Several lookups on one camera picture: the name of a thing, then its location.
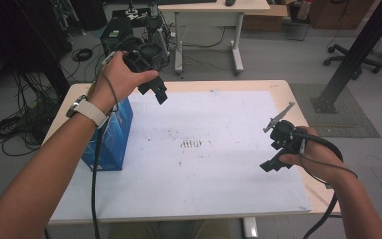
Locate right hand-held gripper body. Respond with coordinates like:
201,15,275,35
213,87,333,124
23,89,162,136
262,101,308,157

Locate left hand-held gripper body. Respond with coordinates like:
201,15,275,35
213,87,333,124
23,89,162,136
122,49,165,95

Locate blue cardboard box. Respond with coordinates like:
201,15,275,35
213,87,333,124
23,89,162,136
81,96,134,172

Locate person's left hand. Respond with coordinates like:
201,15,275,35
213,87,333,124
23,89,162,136
87,50,160,115

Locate person's right hand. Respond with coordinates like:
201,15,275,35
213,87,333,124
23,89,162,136
278,125,346,186

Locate open computer case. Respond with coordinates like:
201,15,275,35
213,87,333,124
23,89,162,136
143,14,172,69

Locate black computer tower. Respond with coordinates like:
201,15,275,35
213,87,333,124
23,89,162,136
99,15,137,57

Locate wristwatch with white band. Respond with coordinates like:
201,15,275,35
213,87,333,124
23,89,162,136
65,94,111,130

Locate white table leg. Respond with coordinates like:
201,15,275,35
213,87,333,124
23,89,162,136
241,216,259,239

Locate grey floor mat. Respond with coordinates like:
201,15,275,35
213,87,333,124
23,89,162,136
289,82,381,139

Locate white background desk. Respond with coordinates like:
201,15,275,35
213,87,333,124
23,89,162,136
157,0,271,76

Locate black office chair base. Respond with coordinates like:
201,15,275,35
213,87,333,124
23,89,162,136
323,43,382,75

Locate brown cardboard box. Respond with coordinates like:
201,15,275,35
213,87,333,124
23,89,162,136
241,3,290,33

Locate dark cabinet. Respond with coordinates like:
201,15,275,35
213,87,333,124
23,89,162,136
0,0,73,98

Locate brown wooden cabinet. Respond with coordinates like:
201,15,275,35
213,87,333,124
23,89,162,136
307,0,376,31

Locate thin grey cable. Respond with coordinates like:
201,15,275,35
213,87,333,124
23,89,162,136
99,49,121,114

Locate thick black gripper cable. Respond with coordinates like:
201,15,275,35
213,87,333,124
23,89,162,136
292,129,345,239
90,122,105,239

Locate coiled black cable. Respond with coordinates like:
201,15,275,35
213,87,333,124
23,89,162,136
71,47,94,63

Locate thin black cable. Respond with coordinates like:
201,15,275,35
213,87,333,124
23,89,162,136
298,138,359,187

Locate black metal post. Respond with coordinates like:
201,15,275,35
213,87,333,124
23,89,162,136
310,0,382,115

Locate tangle of black floor cables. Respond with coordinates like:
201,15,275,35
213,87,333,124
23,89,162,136
0,70,63,157

